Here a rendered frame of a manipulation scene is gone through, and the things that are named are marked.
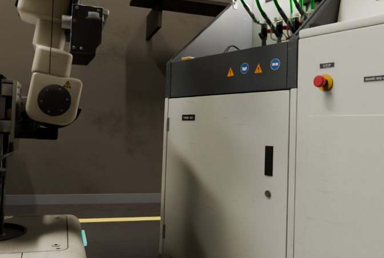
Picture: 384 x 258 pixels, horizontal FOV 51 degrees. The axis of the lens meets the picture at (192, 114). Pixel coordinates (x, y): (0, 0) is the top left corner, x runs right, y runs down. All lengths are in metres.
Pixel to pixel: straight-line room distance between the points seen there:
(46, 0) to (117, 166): 2.40
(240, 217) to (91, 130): 2.35
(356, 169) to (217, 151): 0.55
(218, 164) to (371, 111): 0.62
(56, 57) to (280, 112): 0.76
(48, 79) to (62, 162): 2.29
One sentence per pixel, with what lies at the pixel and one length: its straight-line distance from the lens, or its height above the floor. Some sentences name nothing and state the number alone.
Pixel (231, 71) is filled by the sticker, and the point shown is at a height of 0.87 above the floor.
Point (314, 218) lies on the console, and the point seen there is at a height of 0.39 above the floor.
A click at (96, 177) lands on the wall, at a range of 3.66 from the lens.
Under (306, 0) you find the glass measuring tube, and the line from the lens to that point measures 2.01.
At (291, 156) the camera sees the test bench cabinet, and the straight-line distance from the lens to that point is 1.33.
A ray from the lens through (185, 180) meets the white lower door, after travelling 1.70.
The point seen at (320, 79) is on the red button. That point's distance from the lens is 1.25.
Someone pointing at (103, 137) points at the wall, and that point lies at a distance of 3.64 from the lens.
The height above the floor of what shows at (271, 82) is 0.82.
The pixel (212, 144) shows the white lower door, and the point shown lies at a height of 0.59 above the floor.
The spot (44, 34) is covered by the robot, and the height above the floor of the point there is 0.95.
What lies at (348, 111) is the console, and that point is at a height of 0.71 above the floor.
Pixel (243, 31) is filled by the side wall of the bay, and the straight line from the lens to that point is 2.18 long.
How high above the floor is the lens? 0.63
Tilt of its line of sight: 3 degrees up
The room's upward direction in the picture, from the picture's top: 2 degrees clockwise
